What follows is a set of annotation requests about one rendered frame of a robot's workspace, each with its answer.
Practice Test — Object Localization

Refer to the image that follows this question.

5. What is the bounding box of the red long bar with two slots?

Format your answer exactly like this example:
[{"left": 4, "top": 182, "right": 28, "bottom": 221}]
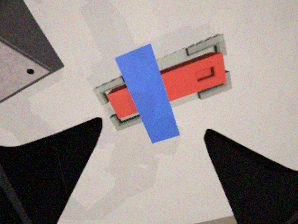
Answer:
[{"left": 106, "top": 52, "right": 226, "bottom": 119}]

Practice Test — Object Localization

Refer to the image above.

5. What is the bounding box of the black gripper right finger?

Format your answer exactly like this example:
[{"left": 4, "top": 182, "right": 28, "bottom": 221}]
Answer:
[{"left": 203, "top": 129, "right": 298, "bottom": 224}]

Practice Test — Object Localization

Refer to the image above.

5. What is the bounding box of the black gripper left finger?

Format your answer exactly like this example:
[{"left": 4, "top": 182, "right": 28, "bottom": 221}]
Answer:
[{"left": 0, "top": 117, "right": 102, "bottom": 224}]

